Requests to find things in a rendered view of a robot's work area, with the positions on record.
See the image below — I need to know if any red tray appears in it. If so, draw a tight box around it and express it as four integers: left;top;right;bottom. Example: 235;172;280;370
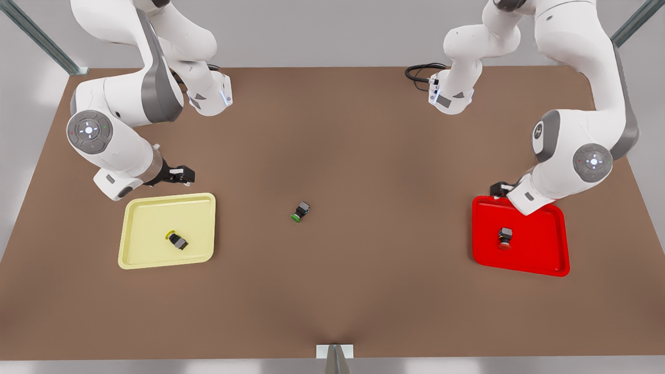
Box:
472;195;570;277

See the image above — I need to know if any yellow tray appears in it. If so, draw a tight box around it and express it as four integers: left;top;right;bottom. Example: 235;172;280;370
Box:
118;193;216;270

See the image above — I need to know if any black cable loop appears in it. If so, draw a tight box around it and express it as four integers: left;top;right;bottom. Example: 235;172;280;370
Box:
405;63;449;92

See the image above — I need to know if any silver frame post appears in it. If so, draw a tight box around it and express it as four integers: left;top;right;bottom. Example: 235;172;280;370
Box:
0;0;89;76
316;344;354;374
610;0;665;48

